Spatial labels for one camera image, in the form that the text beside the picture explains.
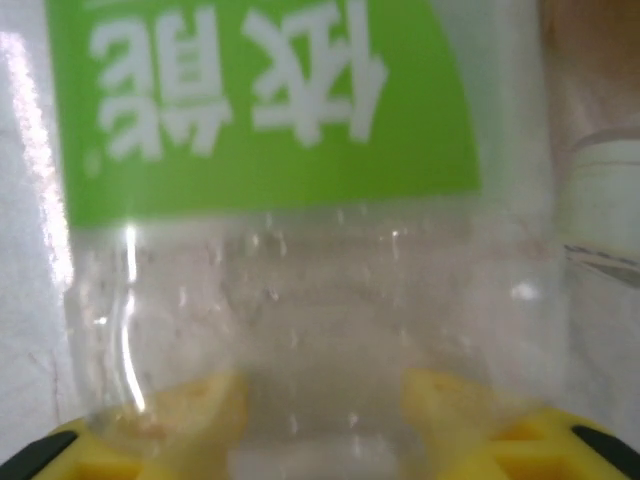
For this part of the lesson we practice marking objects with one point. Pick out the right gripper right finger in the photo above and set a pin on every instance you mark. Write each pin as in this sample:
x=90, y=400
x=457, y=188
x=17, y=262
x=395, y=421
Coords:
x=525, y=445

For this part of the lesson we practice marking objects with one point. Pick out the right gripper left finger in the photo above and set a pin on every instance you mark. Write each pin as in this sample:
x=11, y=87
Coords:
x=125, y=450

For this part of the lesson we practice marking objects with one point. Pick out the brown label bottle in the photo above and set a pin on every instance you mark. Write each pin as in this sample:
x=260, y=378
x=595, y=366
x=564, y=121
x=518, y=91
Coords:
x=610, y=200

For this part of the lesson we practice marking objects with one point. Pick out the green label clear bottle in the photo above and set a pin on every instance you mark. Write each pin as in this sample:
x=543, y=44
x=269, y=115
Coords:
x=300, y=150

